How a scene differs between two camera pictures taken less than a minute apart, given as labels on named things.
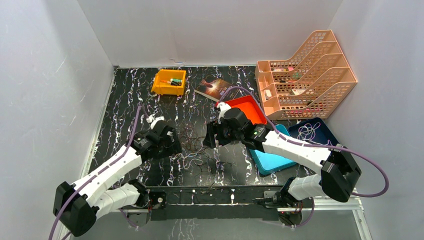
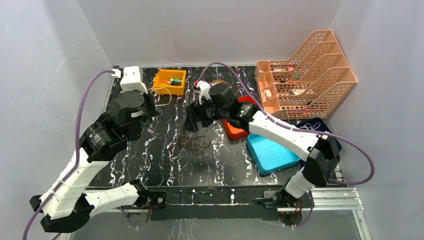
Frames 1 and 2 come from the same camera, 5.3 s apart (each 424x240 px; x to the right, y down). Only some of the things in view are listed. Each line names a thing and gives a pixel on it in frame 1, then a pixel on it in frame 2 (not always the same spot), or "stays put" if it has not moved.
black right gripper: x=211 y=129 → x=195 y=111
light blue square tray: x=267 y=163 stays put
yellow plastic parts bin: x=162 y=88 stays put
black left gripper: x=173 y=142 → x=145 y=111
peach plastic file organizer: x=311 y=85 stays put
